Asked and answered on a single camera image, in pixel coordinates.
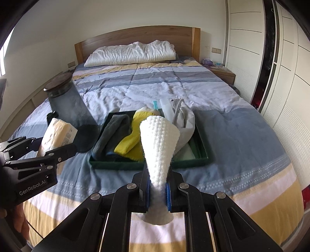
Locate striped blanket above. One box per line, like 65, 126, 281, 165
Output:
7, 59, 304, 252

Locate green tray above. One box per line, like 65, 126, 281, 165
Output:
89, 110, 209, 170

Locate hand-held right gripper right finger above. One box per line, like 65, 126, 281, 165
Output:
166, 173, 284, 252

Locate tissue pack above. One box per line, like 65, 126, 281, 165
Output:
37, 118, 78, 158

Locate white knit cloth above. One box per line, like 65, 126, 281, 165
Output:
139, 116, 181, 226

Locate white pillow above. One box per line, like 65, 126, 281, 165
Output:
84, 41, 177, 68

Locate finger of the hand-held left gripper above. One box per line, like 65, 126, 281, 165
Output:
0, 136, 47, 161
4, 143, 78, 175

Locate grey towel blue trim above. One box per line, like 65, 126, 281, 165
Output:
93, 114, 133, 158

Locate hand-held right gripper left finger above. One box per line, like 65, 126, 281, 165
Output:
36, 173, 151, 252

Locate yellow cloth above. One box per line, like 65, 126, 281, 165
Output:
114, 106, 165, 162

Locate light grey cloth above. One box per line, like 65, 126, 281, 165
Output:
170, 97, 196, 155

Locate wooden headboard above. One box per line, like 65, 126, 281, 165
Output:
74, 27, 201, 65

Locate clear zip bag teal zipper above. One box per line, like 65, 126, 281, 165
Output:
152, 98, 202, 161

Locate white wardrobe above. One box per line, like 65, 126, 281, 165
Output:
225, 0, 310, 175

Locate person's left forearm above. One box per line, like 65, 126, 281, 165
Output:
10, 202, 28, 246

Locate wooden nightstand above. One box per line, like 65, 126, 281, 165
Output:
208, 66, 237, 85

